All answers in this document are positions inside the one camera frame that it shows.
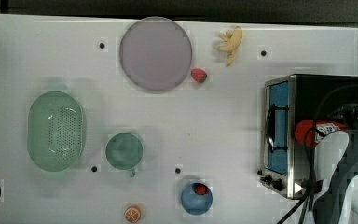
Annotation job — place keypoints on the red toy fruit in cup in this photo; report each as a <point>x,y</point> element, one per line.
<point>200,189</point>

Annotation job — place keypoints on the blue cup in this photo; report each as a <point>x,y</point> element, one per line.
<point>193,203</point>

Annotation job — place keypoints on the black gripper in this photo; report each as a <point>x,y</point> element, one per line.
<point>348,113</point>

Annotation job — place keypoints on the green mug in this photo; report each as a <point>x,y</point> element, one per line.
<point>124,151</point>

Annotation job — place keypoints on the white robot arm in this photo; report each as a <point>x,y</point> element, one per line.
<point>337,171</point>

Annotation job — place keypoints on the orange slice toy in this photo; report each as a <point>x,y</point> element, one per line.
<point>133,214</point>

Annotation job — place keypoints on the red ketchup bottle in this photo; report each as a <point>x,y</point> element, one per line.
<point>310,133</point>

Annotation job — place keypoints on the grey round plate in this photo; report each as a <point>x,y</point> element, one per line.
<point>155,54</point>

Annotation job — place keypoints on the silver toaster oven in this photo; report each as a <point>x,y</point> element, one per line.
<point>289,100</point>

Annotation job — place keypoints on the green oval colander basket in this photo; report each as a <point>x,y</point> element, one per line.
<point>56,131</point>

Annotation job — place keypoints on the red toy strawberry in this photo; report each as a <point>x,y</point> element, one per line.
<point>199,75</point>

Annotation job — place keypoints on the yellow peeled toy banana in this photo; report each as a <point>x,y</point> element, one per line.
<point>231,40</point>

